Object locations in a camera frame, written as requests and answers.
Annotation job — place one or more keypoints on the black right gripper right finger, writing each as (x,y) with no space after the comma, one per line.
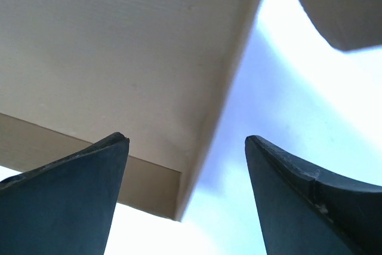
(306,209)

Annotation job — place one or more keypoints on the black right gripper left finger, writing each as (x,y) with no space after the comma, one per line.
(67,206)

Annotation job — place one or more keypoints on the brown cardboard box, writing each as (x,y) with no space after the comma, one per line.
(187,81)

